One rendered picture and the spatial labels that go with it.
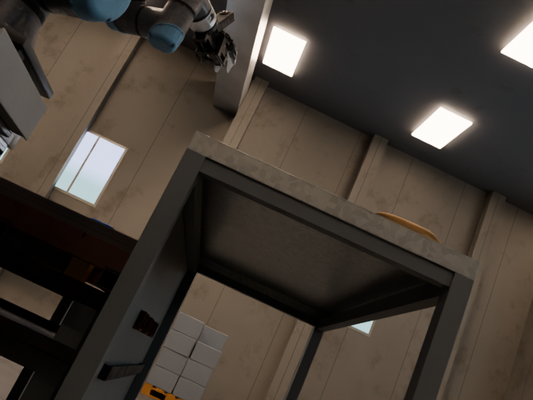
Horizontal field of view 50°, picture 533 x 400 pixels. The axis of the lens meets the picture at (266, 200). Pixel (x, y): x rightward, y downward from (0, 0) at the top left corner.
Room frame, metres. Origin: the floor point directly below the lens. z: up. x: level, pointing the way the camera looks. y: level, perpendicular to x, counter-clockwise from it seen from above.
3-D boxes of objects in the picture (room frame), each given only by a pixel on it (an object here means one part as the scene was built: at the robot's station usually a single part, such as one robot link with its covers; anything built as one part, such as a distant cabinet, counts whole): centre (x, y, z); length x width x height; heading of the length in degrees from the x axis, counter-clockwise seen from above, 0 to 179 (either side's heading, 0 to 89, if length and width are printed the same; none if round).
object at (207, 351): (8.88, 0.06, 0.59); 1.19 x 0.80 x 1.19; 1
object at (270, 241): (1.67, -0.13, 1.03); 1.30 x 0.60 x 0.04; 0
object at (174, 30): (1.23, 0.40, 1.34); 0.11 x 0.08 x 0.11; 66
